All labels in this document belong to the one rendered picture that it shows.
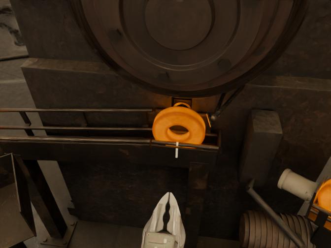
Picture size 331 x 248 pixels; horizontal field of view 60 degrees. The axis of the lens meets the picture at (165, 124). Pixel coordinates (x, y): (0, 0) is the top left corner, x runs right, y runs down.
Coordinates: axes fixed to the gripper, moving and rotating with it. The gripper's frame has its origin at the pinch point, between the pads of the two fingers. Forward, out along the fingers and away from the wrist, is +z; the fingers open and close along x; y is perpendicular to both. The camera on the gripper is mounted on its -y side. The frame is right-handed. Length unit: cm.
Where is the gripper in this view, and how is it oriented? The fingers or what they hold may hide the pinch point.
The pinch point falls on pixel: (169, 199)
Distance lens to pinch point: 67.0
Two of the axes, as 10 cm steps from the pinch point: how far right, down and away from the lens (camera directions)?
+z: 1.4, -8.6, 4.9
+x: -9.9, -1.0, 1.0
